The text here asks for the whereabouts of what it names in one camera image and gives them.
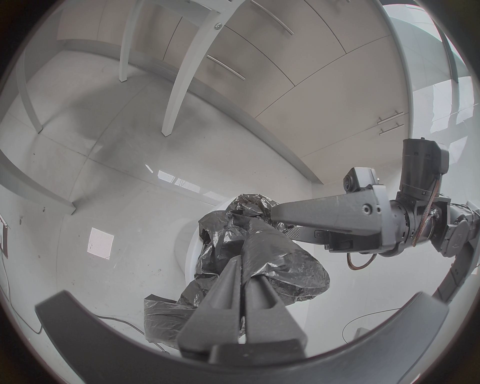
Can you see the white trash bin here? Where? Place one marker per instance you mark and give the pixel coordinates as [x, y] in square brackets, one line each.
[187, 247]

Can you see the grey padded chair white frame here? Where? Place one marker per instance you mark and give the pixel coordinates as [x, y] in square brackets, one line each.
[191, 67]

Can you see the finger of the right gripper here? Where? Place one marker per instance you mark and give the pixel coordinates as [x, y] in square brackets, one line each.
[337, 210]
[337, 240]

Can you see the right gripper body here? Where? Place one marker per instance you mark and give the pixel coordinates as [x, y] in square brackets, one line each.
[403, 225]

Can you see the black plastic bag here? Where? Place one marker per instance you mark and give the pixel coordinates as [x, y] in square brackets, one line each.
[285, 262]

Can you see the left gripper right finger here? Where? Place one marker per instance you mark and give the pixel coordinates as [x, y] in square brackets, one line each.
[266, 322]

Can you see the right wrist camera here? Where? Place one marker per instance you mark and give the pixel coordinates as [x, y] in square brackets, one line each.
[362, 178]

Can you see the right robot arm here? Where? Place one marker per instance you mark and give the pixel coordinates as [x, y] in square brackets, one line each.
[423, 165]

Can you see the beige cabinet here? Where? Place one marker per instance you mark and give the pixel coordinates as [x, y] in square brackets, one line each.
[300, 75]

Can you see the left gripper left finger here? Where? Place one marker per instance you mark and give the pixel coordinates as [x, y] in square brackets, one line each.
[217, 315]

